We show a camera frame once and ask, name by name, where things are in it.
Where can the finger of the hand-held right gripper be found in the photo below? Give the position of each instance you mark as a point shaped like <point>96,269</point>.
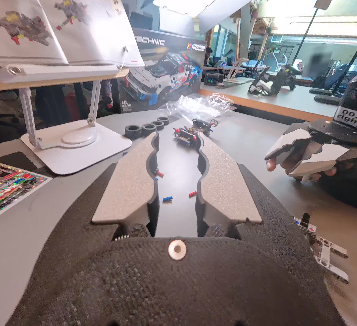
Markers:
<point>290,140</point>
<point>320,163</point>

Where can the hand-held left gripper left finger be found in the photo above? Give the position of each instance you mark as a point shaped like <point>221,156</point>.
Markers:
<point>128,186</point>

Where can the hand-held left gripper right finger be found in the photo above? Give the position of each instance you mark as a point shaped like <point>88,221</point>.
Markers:
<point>228,189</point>

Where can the grey lego gear assembly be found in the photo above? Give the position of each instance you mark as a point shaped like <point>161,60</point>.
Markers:
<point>326,250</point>

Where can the person's right forearm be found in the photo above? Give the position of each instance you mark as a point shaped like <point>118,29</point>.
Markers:
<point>343,189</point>

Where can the blue lego pin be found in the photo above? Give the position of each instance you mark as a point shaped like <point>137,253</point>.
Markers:
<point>167,199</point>

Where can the lego car chassis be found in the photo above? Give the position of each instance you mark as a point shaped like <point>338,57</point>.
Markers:
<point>186,136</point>

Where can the lego instruction booklet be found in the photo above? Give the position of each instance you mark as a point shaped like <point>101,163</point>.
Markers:
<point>16,186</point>

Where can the lego set box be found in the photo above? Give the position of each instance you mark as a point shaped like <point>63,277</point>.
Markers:
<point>167,80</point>

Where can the open lego instruction book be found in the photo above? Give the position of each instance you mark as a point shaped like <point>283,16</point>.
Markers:
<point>78,11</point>

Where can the wood-edged grey table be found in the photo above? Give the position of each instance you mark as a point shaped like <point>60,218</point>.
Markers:
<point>292,100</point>

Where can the black and white gripper device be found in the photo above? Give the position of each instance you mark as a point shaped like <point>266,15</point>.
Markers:
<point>279,83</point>

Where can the wooden laptop stand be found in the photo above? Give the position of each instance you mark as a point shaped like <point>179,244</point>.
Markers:
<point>237,71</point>

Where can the clear plastic bags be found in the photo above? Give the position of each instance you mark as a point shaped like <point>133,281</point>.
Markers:
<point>195,106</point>

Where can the black device green display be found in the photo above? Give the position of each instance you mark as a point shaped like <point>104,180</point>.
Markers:
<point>213,79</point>

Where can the wooden book stand tray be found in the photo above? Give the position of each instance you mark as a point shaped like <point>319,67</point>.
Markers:
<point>64,76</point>

